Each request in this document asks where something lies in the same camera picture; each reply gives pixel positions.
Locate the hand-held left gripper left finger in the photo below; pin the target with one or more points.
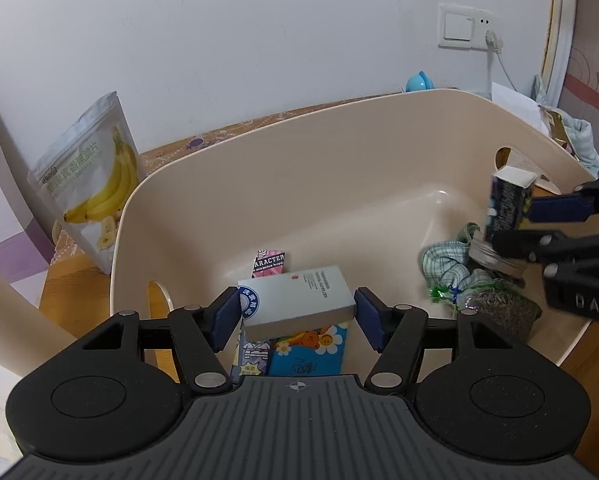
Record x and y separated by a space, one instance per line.
227 317

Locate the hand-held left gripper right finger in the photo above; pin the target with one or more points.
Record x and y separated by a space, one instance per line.
372 322

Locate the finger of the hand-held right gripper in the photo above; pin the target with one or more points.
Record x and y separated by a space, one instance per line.
529 246
559 207

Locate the dark blue carton box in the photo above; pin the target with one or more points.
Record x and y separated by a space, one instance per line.
504 205

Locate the clear packet of dried tea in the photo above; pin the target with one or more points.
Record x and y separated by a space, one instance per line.
504 305

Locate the white box with blue emblem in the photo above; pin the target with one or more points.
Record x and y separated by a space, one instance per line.
294 300

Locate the cartoon print tissue pack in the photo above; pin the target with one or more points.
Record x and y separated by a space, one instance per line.
304 355

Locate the beige plastic storage bin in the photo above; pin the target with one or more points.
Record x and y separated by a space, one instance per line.
329 185

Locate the purple packet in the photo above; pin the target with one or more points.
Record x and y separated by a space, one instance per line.
254 360

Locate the light blue cloth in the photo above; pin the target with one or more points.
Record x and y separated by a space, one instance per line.
584 145

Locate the pink and black packet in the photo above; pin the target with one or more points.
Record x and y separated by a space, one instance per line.
272 262

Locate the gold foil packet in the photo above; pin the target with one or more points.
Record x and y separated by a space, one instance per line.
557 130

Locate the green checked cloth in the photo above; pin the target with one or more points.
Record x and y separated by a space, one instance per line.
447 265

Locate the white paper sheet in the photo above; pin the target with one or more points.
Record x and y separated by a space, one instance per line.
517 105

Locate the cream floral headboard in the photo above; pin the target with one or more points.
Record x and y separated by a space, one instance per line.
594 60

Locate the white power plug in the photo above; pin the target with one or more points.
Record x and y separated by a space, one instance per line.
494 42

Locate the small blue toy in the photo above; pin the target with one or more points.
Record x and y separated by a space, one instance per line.
419 82

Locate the banana chips bag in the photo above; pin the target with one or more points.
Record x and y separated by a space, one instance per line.
89 185

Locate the white thermos bottle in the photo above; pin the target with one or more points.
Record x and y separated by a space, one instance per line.
9 320

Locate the white wall switch socket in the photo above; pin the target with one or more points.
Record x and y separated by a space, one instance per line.
462 25

